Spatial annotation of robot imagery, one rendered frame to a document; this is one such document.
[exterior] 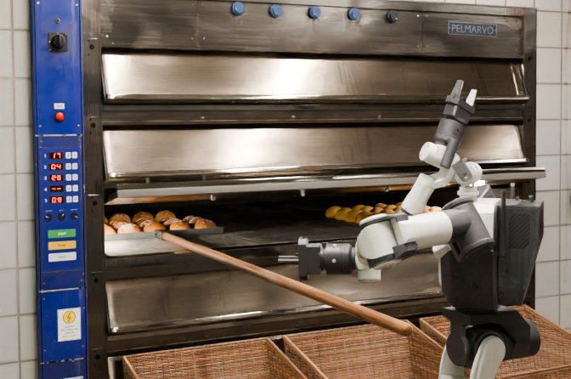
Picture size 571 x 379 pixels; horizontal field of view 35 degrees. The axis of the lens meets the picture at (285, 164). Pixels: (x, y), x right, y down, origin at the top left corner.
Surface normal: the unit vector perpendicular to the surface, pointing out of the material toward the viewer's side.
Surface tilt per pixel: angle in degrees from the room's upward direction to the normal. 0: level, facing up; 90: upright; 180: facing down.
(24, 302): 90
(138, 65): 70
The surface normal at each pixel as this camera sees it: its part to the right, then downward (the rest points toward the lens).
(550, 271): 0.44, 0.04
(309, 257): -0.14, 0.03
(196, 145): 0.42, -0.29
